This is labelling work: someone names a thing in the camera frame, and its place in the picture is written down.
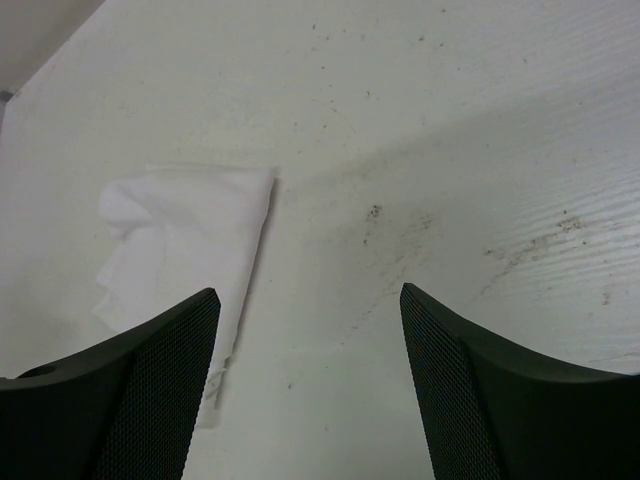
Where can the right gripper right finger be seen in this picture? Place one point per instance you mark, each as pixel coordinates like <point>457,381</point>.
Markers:
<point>493,409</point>

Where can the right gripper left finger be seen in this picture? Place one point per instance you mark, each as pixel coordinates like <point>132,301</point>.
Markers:
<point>125,408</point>

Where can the white tank top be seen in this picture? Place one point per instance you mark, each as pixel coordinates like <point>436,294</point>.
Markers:
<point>181,228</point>

